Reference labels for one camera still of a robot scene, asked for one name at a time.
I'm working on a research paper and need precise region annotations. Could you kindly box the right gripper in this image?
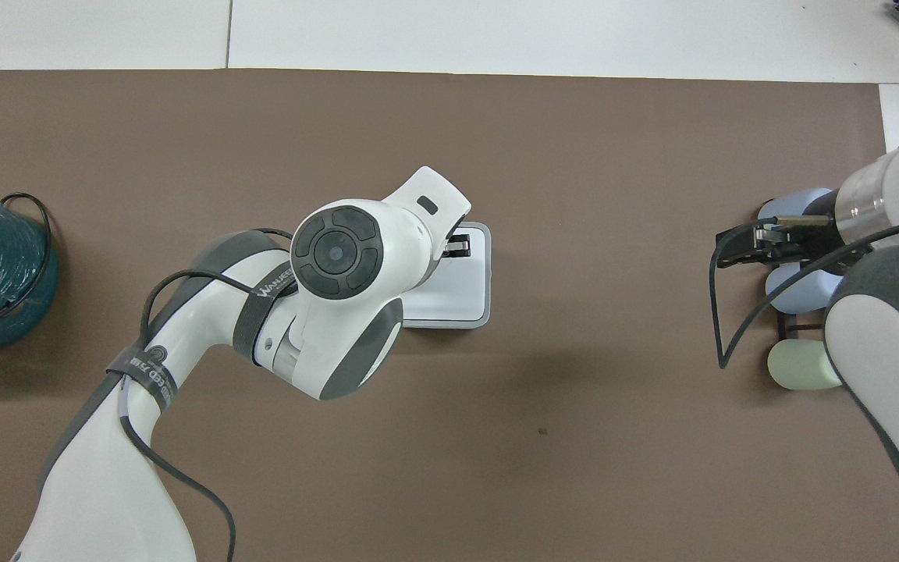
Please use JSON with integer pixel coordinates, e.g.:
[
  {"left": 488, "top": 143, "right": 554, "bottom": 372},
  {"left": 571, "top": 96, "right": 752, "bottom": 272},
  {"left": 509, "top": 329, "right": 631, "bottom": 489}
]
[{"left": 776, "top": 211, "right": 848, "bottom": 274}]

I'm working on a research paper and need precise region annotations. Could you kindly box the white trash can grey rim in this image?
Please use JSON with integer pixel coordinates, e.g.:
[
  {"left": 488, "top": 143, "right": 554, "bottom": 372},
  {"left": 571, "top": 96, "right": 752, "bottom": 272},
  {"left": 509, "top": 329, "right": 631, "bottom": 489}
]
[{"left": 401, "top": 222, "right": 492, "bottom": 329}]

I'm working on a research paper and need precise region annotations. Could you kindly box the pale blue cylinder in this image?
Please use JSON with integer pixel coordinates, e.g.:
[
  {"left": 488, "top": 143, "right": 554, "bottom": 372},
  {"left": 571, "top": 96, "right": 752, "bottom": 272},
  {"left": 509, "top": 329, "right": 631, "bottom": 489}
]
[
  {"left": 766, "top": 261, "right": 845, "bottom": 315},
  {"left": 758, "top": 187, "right": 838, "bottom": 226}
]

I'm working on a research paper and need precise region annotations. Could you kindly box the pale green cylinder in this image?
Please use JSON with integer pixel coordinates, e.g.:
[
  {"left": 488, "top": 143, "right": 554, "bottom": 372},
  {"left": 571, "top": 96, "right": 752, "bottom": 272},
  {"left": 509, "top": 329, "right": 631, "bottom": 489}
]
[{"left": 767, "top": 338, "right": 843, "bottom": 391}]

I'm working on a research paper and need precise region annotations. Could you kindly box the dark wire rack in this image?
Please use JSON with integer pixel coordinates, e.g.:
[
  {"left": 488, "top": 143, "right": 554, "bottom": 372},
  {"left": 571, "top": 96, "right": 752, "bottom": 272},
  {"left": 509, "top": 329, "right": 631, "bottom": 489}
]
[{"left": 776, "top": 311, "right": 826, "bottom": 341}]

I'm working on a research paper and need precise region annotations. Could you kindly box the black cable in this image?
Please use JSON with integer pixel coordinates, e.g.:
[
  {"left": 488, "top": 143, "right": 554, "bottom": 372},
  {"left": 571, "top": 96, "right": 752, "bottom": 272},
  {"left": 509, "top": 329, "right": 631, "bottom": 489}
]
[
  {"left": 116, "top": 226, "right": 298, "bottom": 562},
  {"left": 0, "top": 193, "right": 57, "bottom": 317},
  {"left": 709, "top": 215, "right": 899, "bottom": 370}
]

